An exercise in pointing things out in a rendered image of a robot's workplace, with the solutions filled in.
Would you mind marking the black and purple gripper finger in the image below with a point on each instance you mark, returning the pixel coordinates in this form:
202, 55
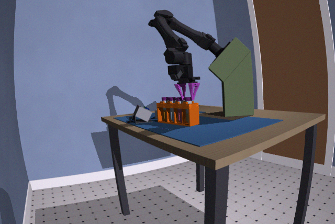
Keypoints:
191, 85
179, 89

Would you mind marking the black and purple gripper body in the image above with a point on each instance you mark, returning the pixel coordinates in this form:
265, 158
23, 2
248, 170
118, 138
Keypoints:
183, 80

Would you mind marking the white control panel with green and blue buttons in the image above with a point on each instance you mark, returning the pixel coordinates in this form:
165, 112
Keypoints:
143, 113

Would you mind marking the blue flat mat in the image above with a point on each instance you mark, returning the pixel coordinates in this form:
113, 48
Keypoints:
209, 130

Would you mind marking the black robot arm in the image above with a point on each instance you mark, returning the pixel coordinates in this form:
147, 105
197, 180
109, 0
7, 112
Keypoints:
176, 53

